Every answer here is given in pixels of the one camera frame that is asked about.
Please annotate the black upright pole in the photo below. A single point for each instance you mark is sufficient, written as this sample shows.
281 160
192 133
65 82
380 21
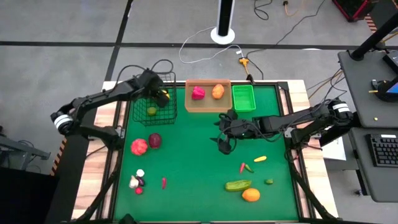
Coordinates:
373 37

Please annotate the grey metal stand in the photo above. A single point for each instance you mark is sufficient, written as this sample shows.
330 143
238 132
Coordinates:
18 149

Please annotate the yellow lemon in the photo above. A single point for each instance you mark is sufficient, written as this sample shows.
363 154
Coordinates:
167 93

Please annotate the small yellow banana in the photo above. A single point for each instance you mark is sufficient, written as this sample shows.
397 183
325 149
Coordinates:
260 159

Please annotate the small green pepper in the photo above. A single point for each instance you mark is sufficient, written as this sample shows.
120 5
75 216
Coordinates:
269 181

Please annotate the small red round vegetable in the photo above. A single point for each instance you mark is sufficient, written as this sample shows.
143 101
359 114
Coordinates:
139 190

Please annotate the small purple eggplant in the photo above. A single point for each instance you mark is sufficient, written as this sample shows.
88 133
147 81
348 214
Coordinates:
141 181

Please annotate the black desk device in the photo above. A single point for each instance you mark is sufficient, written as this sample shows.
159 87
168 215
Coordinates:
385 91

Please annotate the green lime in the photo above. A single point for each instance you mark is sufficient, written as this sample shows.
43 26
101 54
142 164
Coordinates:
151 111

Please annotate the black keyboard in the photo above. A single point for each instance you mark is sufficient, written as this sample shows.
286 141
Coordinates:
384 151

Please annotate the dark red apple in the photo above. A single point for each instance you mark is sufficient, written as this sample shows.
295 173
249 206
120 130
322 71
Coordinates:
155 140

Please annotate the small white mushroom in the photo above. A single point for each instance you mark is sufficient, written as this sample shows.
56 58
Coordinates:
140 173

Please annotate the orange translucent plastic bin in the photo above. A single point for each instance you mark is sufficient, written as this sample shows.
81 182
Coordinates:
206 105

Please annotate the small green plastic basket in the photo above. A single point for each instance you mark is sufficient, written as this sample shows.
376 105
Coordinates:
244 99

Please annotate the orange peach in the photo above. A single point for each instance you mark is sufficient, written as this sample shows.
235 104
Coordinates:
218 91

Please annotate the white paper sheet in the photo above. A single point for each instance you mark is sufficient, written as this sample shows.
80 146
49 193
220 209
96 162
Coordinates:
335 151

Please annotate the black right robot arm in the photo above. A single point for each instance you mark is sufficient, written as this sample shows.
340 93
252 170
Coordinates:
286 121

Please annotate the yellow power plug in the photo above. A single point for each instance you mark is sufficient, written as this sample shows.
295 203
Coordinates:
244 62

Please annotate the dark floor box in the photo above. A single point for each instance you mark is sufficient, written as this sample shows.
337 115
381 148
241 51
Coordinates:
25 199

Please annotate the yellow-orange mango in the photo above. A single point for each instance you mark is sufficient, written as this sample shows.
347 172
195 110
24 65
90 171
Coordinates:
251 195

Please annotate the green cucumber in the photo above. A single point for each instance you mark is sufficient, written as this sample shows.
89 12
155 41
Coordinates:
237 185

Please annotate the black post with hazard stripes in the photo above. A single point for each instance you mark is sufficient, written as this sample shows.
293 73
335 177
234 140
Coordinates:
71 174

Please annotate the black and white tower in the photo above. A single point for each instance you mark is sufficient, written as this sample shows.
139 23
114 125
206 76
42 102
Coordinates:
222 18

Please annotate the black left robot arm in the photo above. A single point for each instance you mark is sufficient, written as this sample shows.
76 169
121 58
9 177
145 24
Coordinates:
99 96

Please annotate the white garlic bulb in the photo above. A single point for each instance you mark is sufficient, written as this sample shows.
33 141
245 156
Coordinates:
133 183

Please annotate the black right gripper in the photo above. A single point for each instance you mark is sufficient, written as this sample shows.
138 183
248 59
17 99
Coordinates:
236 130

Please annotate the grey desk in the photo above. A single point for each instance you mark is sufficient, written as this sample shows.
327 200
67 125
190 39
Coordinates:
357 93

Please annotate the red and black crate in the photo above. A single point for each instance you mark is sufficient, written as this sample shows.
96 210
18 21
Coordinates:
354 7

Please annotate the green felt table mat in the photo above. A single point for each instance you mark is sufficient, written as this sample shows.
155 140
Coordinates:
202 174

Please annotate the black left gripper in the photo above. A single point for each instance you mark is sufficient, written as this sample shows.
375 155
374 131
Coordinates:
150 82

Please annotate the black aluminium table frame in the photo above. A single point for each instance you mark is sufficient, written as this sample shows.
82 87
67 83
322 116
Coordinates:
301 202

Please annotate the black diagonal post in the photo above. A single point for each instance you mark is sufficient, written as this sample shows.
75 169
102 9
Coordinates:
339 137

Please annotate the black laptop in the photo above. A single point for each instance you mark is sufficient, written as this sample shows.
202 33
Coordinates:
392 62

